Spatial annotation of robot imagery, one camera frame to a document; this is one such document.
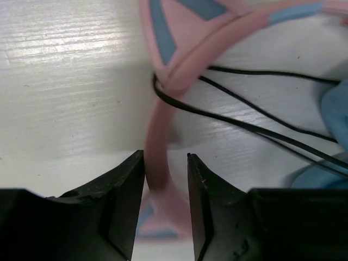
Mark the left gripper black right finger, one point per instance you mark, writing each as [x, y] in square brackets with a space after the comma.
[264, 224]

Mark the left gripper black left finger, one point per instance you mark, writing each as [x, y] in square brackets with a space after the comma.
[96, 221]

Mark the blue pink cat-ear headphones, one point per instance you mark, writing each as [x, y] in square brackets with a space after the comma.
[184, 37]

